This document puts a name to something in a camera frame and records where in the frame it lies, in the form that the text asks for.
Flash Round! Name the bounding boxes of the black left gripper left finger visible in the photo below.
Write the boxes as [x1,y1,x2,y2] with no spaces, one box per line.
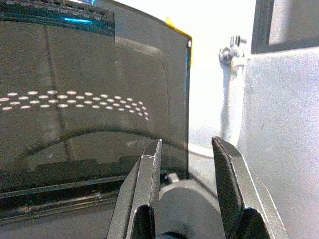
[106,138,163,239]

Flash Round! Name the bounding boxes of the dark tinted washer lid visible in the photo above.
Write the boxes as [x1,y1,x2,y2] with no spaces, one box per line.
[0,0,193,200]

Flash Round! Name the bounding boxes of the grey top-load washing machine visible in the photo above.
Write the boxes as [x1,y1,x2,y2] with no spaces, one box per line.
[0,143,225,239]

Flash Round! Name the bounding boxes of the dark window frame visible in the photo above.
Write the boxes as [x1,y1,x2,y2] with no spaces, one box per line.
[251,0,319,54]

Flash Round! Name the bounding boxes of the white water hose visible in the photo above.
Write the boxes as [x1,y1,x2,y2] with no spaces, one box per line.
[220,63,246,146]

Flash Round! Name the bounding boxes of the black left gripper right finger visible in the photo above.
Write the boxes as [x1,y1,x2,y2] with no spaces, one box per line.
[211,136,290,239]

